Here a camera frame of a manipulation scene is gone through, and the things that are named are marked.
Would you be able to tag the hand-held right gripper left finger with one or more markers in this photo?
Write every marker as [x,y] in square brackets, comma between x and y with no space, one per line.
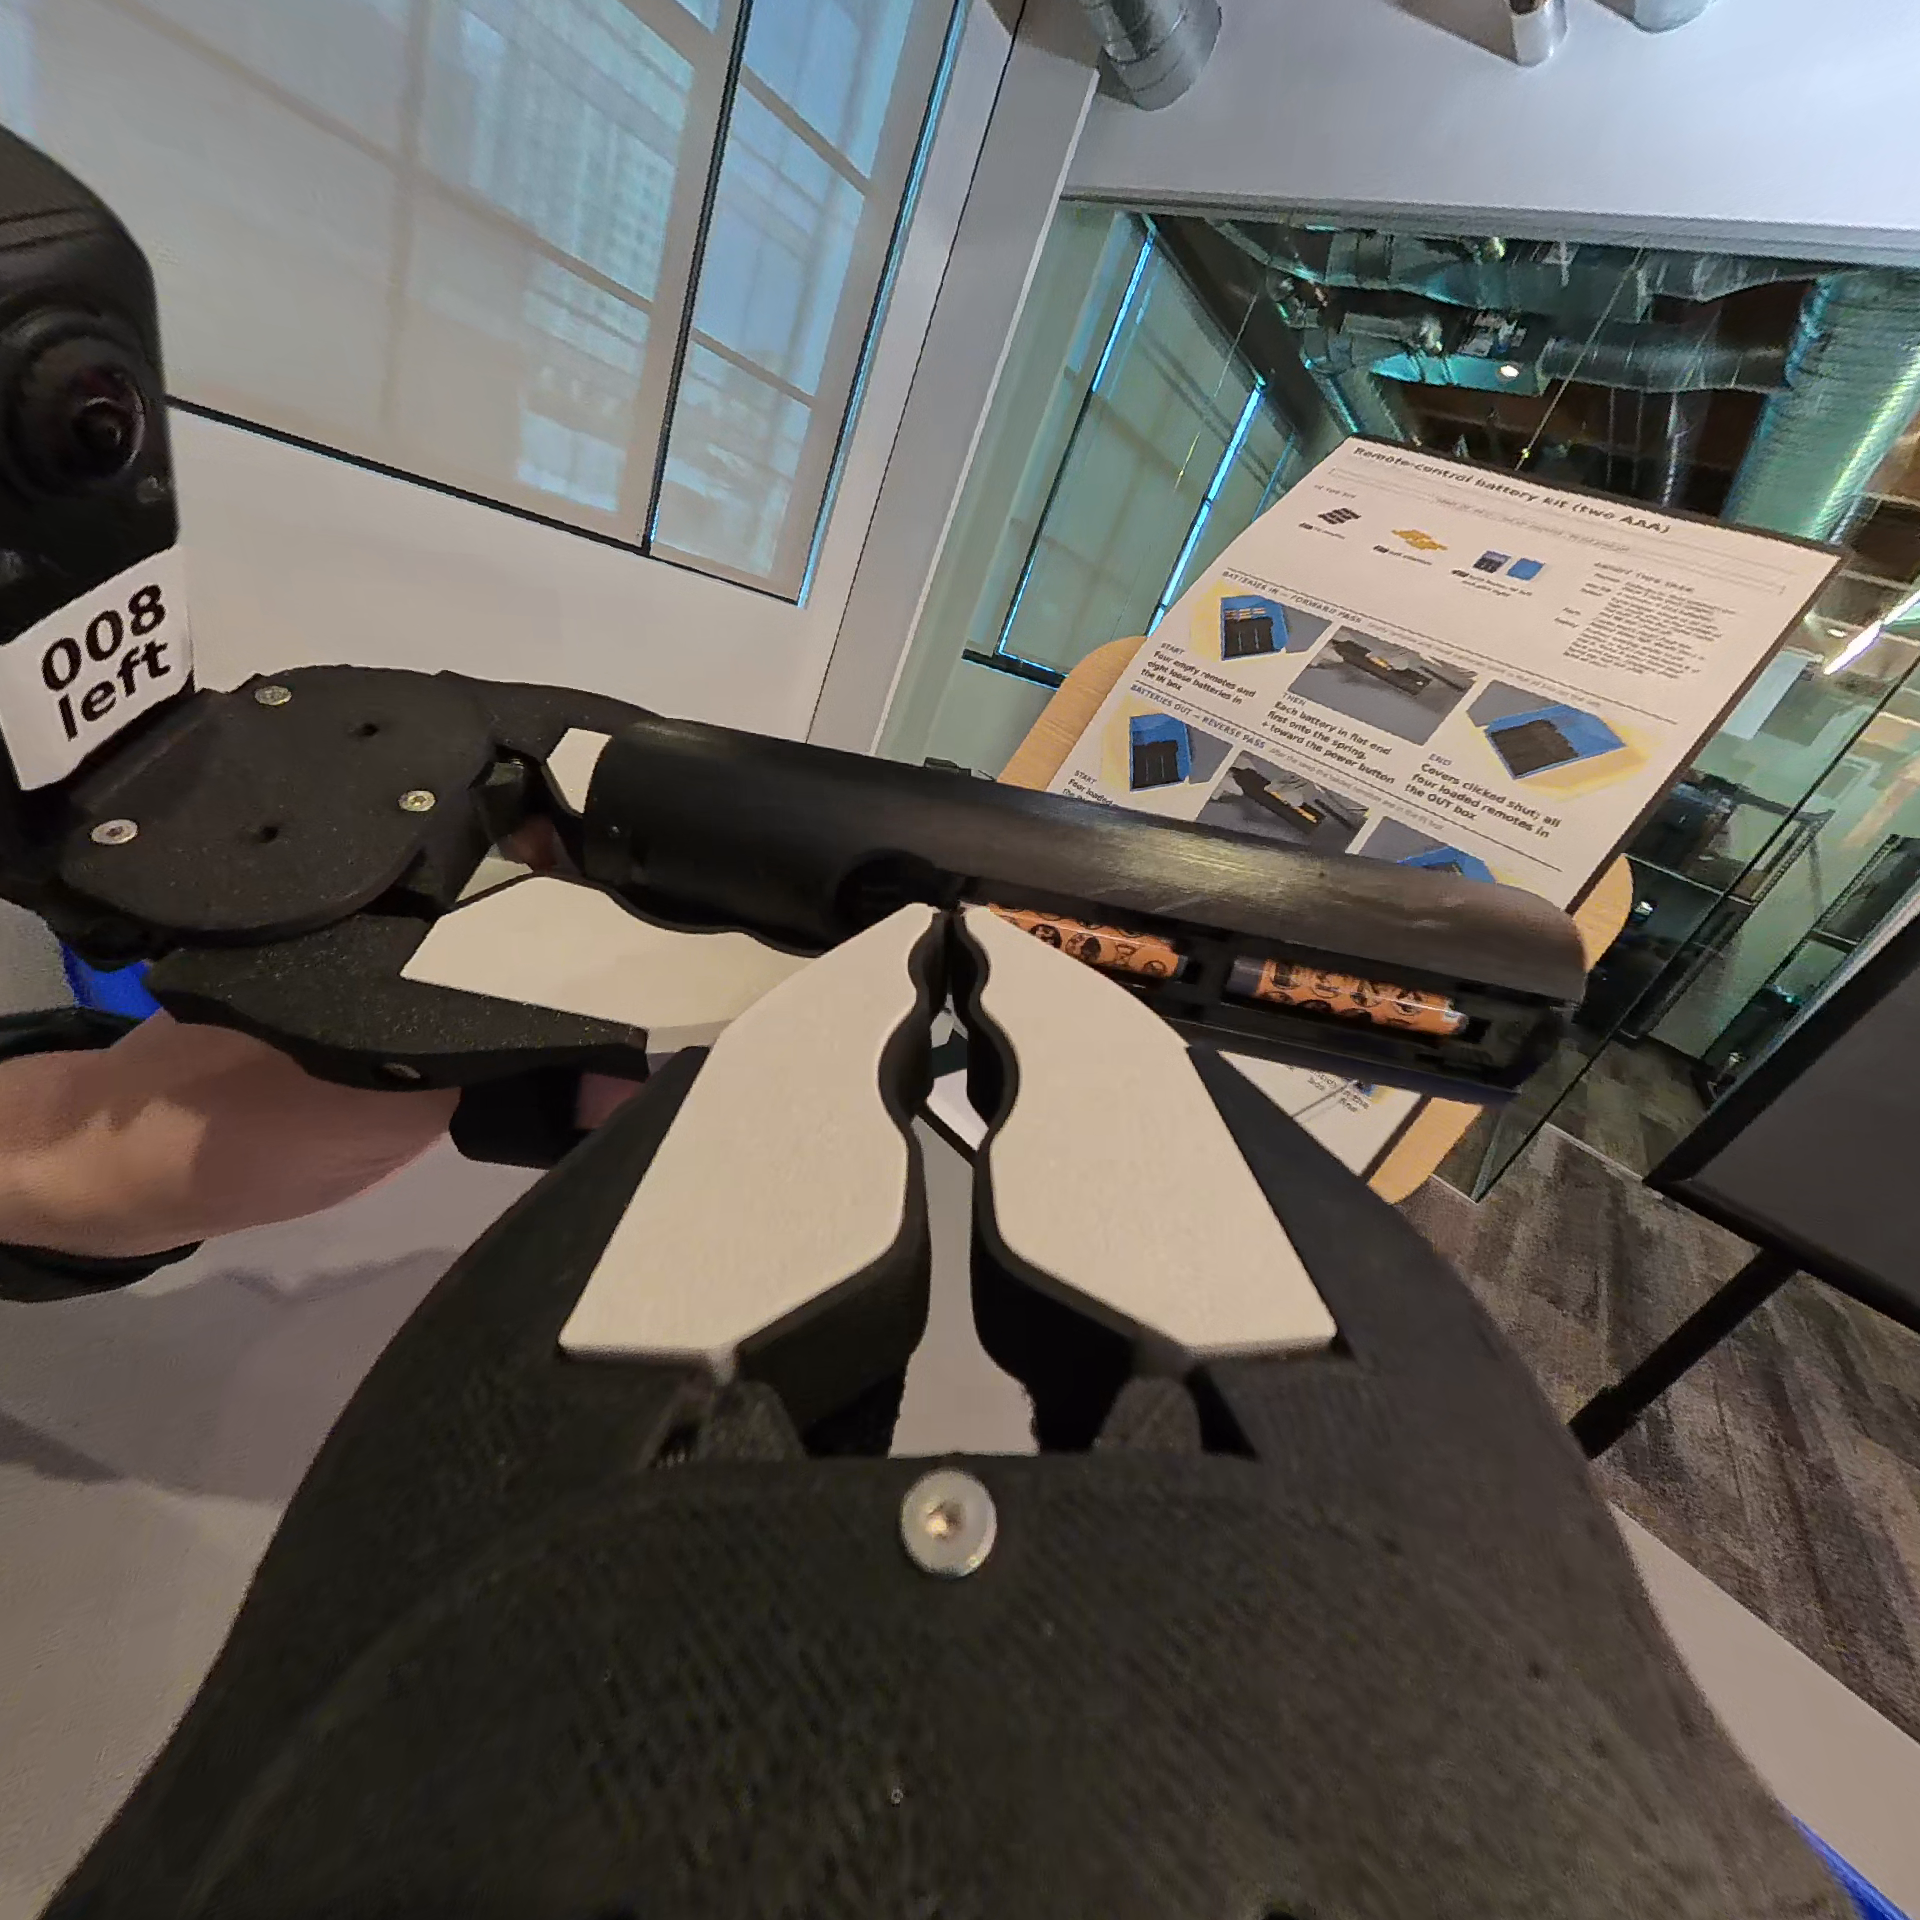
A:
[752,1202]

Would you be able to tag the large glass window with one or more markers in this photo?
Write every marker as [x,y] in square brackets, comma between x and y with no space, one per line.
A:
[450,240]

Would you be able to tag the person's left hand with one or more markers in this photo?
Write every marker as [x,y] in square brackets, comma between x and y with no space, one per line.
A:
[240,1126]

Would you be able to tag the blue plastic bin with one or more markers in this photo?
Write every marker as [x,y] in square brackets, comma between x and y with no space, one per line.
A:
[1848,1877]
[118,985]

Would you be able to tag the black remote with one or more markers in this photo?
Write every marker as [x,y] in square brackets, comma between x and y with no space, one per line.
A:
[782,838]

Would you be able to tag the silver air duct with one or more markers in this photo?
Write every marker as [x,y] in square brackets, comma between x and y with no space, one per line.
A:
[1157,44]

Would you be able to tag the instruction sheet on stand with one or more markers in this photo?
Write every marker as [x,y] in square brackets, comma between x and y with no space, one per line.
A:
[1440,663]

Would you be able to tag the tall glass window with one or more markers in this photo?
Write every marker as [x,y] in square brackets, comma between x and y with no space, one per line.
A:
[1157,451]

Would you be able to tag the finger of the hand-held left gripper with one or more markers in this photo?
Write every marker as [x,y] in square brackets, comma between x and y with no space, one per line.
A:
[600,956]
[581,773]

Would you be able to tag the orange black battery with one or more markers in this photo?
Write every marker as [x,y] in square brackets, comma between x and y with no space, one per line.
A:
[1350,997]
[1095,946]

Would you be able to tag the black floor sign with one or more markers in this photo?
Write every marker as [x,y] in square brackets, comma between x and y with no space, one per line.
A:
[1817,1141]

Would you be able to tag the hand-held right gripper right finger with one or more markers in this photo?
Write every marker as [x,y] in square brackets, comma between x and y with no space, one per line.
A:
[1157,1202]

